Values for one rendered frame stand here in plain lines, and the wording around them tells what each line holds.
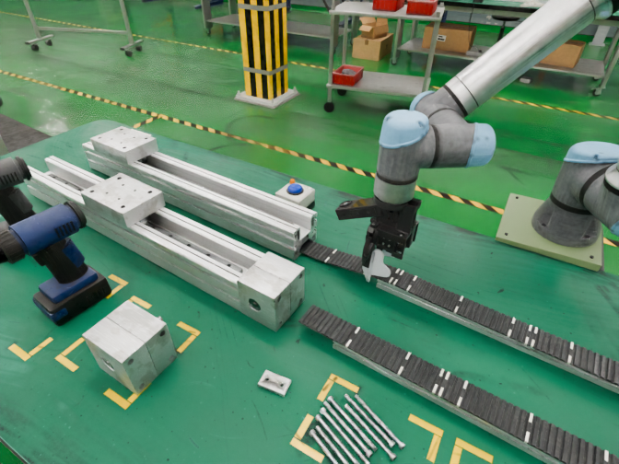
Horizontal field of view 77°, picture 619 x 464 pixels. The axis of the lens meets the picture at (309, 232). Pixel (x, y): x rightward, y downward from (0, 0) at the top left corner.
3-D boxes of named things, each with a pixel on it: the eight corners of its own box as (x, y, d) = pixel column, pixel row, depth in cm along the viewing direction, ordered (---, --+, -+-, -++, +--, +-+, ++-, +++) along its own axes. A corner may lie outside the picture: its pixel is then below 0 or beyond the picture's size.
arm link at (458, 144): (476, 108, 72) (418, 109, 71) (505, 133, 63) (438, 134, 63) (465, 146, 77) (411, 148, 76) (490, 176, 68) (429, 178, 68)
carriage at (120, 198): (168, 214, 97) (162, 191, 93) (131, 237, 90) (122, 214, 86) (126, 195, 104) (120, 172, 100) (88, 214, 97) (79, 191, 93)
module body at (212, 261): (271, 284, 87) (268, 254, 82) (240, 312, 80) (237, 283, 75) (64, 179, 121) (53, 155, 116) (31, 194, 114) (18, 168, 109)
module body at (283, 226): (316, 238, 100) (317, 211, 94) (294, 261, 93) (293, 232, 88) (118, 156, 133) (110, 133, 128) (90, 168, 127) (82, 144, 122)
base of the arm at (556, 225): (536, 205, 109) (548, 174, 103) (600, 221, 102) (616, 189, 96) (526, 235, 99) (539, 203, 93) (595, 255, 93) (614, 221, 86)
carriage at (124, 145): (160, 158, 120) (156, 138, 116) (130, 173, 113) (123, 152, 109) (127, 145, 127) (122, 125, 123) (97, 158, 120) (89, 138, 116)
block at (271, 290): (310, 293, 85) (310, 261, 79) (275, 332, 76) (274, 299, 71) (277, 277, 89) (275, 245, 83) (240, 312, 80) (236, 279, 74)
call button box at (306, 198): (315, 206, 111) (315, 188, 107) (295, 224, 104) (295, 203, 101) (291, 198, 114) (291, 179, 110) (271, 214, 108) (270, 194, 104)
